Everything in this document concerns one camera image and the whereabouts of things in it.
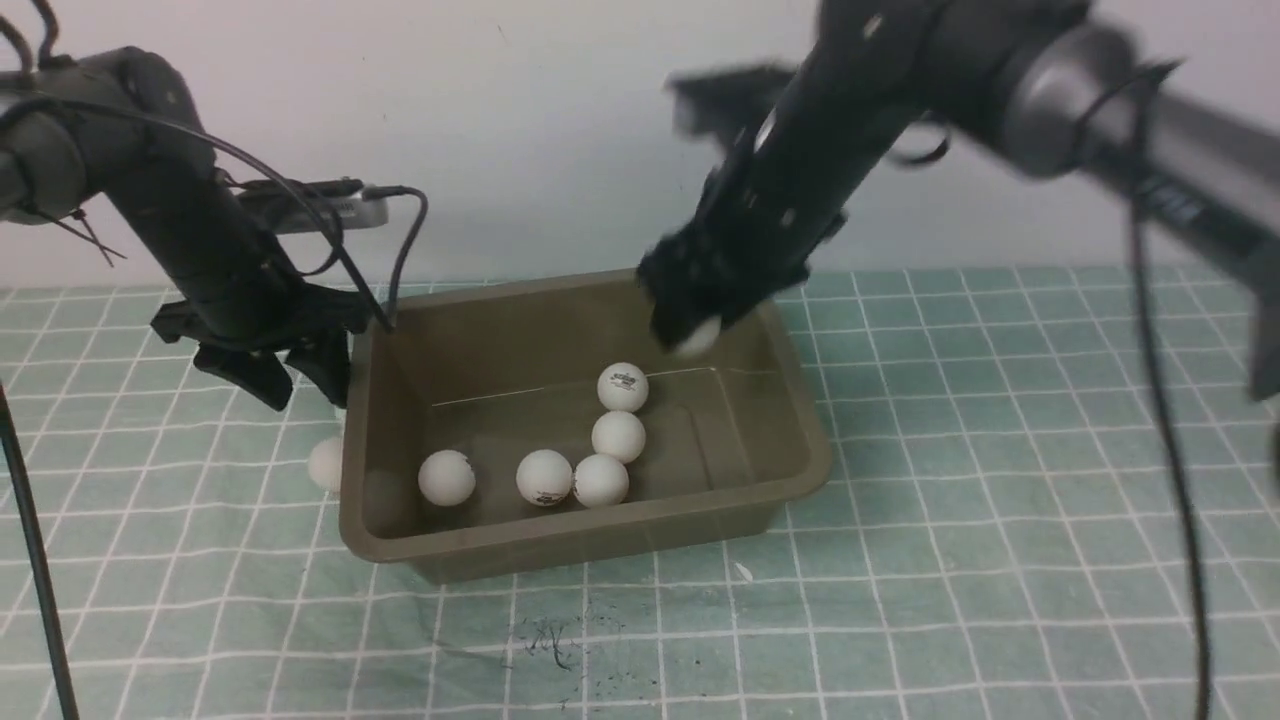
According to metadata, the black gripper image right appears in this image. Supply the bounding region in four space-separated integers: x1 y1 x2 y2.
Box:
636 170 846 351

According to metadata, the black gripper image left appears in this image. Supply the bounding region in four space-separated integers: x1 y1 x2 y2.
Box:
150 283 371 411

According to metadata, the white ball with logo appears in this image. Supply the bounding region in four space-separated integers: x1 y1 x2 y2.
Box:
515 448 573 507
672 316 722 359

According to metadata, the olive green plastic bin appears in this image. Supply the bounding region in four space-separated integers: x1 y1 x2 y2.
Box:
339 270 833 584

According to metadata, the white ball plain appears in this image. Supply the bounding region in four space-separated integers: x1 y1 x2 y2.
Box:
573 454 630 509

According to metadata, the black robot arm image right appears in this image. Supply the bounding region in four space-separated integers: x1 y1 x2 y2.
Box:
637 1 1279 401

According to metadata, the green checkered tablecloth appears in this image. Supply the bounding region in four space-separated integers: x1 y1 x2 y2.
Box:
0 263 1280 720

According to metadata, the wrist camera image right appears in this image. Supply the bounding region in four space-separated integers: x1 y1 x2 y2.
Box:
664 63 796 151

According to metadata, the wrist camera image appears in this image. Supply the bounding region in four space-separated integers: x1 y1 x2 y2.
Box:
664 63 796 151
236 178 389 234

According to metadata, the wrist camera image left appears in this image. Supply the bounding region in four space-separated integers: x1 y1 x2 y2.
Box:
236 178 389 234

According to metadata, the black cable image right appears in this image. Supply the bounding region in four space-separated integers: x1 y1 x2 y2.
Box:
1125 60 1216 720

